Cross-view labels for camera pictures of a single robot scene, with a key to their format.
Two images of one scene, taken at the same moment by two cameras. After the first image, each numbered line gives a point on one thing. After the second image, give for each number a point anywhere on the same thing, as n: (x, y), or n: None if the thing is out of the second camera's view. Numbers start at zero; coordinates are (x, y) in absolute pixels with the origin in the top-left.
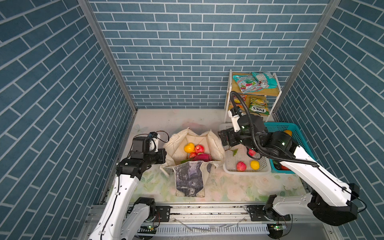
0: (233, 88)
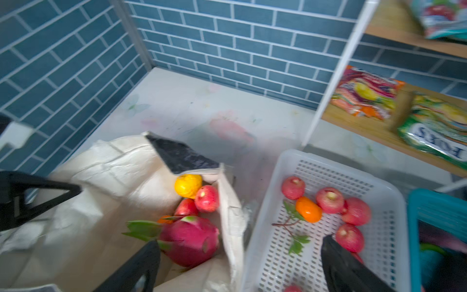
0: (398, 21)
